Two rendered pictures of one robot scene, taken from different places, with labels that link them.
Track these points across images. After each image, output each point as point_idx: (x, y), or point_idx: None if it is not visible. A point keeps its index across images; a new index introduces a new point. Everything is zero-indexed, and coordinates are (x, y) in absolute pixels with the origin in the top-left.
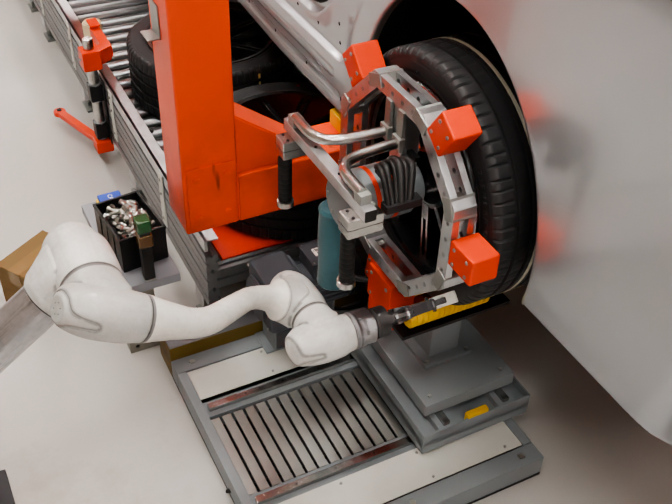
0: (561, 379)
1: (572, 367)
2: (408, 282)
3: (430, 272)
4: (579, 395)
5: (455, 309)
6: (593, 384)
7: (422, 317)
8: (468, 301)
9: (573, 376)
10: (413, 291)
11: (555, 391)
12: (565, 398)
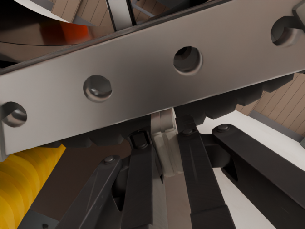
0: (44, 201)
1: (43, 186)
2: (10, 83)
3: (19, 60)
4: (66, 208)
5: (58, 159)
6: (68, 193)
7: (14, 216)
8: (220, 116)
9: (50, 194)
10: (56, 122)
11: (48, 216)
12: (60, 217)
